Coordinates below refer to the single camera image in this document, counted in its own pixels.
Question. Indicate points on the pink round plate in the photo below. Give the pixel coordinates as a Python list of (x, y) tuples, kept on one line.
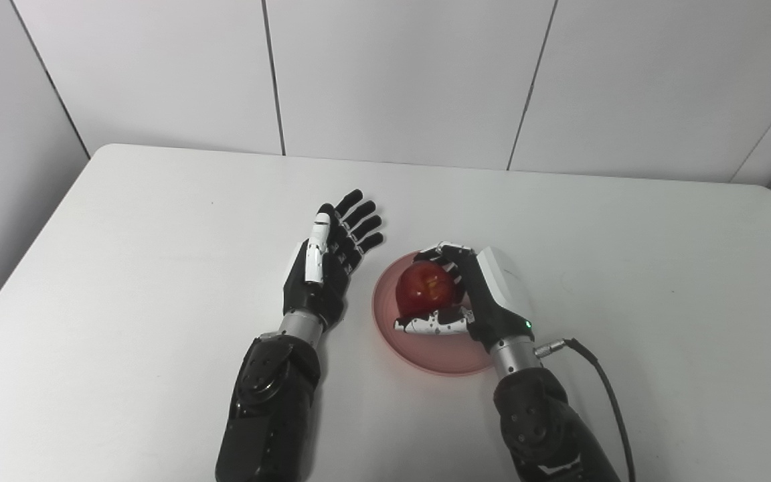
[(439, 351)]

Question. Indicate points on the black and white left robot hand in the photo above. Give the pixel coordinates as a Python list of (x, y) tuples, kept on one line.
[(325, 288)]

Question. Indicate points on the red apple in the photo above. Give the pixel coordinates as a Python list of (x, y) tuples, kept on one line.
[(425, 288)]

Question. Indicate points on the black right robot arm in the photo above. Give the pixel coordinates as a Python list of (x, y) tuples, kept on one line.
[(539, 422)]

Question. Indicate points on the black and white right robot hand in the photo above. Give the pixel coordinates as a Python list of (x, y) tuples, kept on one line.
[(492, 308)]

